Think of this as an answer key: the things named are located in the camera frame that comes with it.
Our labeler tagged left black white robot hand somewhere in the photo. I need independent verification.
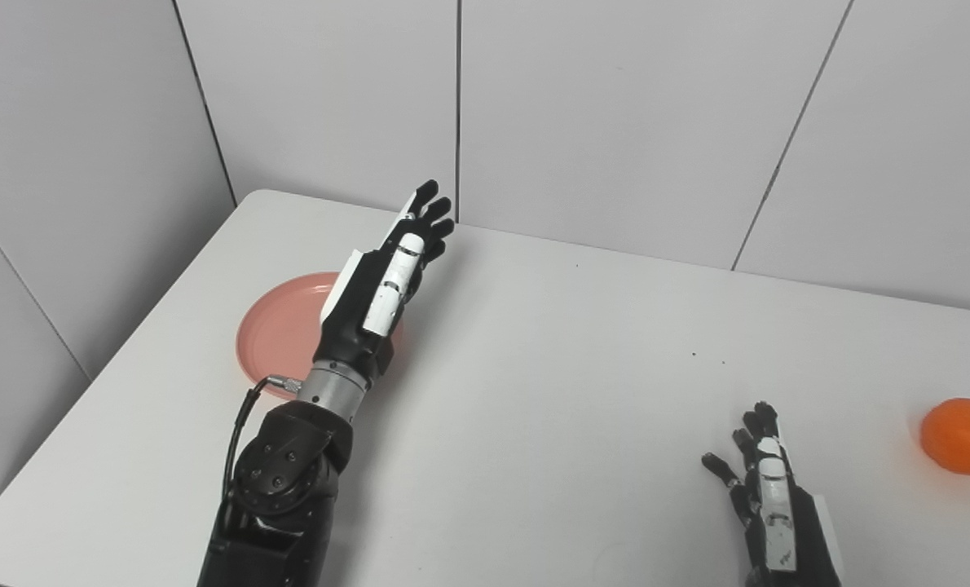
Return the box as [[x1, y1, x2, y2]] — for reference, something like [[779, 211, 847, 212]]
[[312, 179, 456, 384]]

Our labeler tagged pink round plate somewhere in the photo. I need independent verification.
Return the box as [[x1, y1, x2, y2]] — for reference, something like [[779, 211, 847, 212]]
[[236, 272, 408, 400]]

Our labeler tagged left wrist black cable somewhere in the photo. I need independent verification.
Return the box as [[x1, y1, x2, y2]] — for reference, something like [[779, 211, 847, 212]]
[[222, 373, 302, 502]]

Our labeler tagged orange fruit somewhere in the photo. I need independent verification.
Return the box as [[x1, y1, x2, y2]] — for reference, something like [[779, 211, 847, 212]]
[[919, 398, 970, 476]]

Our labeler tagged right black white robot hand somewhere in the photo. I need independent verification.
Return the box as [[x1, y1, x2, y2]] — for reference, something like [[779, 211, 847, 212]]
[[702, 401, 844, 587]]

